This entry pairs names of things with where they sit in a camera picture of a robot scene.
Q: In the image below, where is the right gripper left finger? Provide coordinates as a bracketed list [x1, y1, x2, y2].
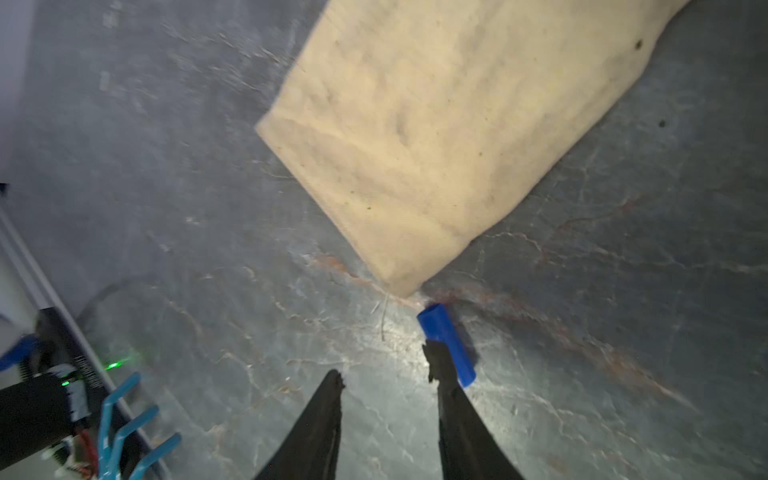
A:
[255, 369, 344, 480]

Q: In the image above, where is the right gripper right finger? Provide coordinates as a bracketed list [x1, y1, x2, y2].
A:
[422, 340, 523, 480]

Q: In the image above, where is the blue pen cap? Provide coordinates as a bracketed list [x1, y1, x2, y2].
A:
[417, 303, 477, 388]

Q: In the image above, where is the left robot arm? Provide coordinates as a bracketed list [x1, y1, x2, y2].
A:
[1, 335, 99, 479]

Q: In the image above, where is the cream fabric glove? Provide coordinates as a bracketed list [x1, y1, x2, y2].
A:
[256, 1, 682, 297]

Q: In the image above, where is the blue garden fork yellow handle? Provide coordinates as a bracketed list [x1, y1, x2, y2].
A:
[97, 373, 182, 480]

